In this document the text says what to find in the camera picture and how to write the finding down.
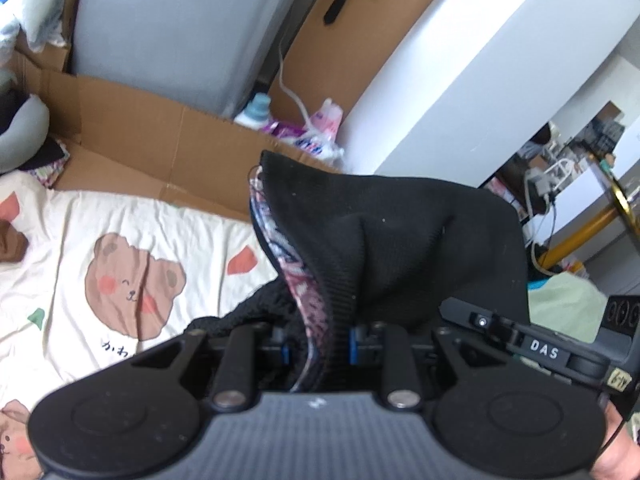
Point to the grey mattress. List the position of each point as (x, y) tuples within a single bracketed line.
[(175, 25)]

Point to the pale pink refill pouch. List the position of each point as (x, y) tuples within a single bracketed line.
[(327, 117)]

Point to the black skirt with patterned lining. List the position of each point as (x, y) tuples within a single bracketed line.
[(400, 240)]

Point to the pink white detergent pouch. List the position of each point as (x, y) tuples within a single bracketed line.
[(300, 137)]

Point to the cluttered storage shelf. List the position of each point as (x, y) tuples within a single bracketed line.
[(600, 135)]

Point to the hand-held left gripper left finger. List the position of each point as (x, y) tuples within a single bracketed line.
[(284, 354)]

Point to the blue cap detergent bottle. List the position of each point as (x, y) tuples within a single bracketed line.
[(255, 112)]

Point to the brown cardboard box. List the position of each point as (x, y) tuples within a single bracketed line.
[(150, 135)]

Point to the colourful patterned cloth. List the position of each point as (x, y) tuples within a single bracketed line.
[(47, 167)]

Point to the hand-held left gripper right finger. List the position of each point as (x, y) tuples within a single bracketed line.
[(352, 347)]

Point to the brown garment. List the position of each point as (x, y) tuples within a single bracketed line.
[(10, 242)]

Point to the person's right hand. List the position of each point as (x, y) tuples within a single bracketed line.
[(617, 455)]

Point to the white power adapter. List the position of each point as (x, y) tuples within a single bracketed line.
[(539, 180)]

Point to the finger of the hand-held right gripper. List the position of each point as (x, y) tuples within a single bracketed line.
[(480, 321)]

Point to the pale green cloth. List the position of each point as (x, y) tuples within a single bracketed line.
[(565, 305)]

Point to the white cabinet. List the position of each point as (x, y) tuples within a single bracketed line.
[(475, 60)]

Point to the bear print bed sheet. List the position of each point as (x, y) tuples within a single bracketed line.
[(60, 230)]

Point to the white printed pillow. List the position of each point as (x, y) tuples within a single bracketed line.
[(35, 5)]

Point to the grey cushion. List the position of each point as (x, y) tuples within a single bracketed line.
[(25, 132)]

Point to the yellow metal stand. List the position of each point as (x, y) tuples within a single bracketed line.
[(590, 225)]

